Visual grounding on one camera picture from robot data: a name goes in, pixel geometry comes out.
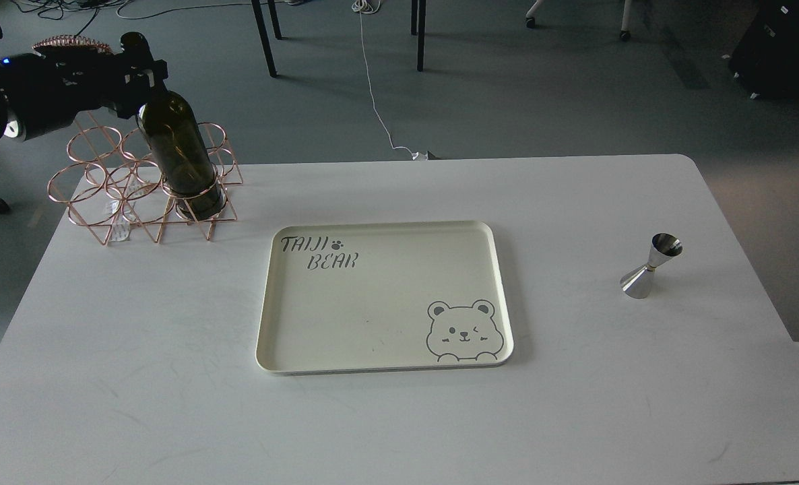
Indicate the black table legs left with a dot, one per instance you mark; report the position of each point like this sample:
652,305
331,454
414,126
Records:
262,30

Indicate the black table legs right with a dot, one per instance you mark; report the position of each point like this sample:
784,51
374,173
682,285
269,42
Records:
417,29

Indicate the silver steel jigger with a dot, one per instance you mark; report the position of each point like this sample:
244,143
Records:
638,283

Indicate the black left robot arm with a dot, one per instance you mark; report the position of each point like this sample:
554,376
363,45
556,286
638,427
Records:
130,42

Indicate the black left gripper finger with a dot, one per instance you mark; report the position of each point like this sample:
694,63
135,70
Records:
124,63
126,94

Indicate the black table legs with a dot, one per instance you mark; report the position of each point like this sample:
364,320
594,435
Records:
417,29
262,30

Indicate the cream tray with bear print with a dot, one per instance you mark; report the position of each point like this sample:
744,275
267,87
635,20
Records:
379,297

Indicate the dark green wine bottle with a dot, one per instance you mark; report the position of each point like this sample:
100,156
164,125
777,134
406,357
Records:
170,129

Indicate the copper wire bottle rack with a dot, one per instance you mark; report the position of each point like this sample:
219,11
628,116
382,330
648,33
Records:
125,189

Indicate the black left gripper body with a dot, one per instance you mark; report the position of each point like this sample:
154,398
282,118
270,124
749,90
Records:
44,91

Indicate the white chair base with casters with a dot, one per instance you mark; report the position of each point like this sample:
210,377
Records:
574,13

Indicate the black box on floor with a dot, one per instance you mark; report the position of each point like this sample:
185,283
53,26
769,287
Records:
766,59

